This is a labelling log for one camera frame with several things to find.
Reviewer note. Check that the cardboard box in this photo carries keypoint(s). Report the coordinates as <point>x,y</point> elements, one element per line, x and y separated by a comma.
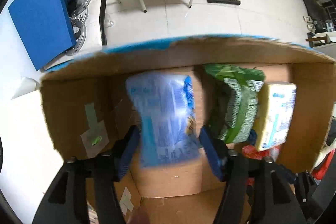
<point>71,98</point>

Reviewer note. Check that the yellow tissue pack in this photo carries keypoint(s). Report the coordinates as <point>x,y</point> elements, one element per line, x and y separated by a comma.
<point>275,116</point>

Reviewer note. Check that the blue tissue pack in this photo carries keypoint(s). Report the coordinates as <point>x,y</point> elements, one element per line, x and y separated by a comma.
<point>165,119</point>

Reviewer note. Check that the red and white object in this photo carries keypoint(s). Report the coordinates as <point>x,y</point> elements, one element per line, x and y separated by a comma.
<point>324,163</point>

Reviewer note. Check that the blue foam panel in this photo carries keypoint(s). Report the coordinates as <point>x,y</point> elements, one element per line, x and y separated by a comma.
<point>39,22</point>

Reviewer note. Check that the red plastic packet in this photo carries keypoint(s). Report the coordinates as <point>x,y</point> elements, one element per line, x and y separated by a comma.
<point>253,151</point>

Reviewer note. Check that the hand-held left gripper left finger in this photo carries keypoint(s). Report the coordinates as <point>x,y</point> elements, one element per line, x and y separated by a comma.
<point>128,154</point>

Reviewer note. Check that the green tissue pack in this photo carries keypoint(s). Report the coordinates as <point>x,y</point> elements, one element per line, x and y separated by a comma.
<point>239,106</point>

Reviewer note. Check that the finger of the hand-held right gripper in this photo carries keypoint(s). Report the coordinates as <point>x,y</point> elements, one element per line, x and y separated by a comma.
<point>304,192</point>

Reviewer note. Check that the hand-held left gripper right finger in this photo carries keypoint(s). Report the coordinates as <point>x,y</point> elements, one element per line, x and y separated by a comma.
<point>213,154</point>

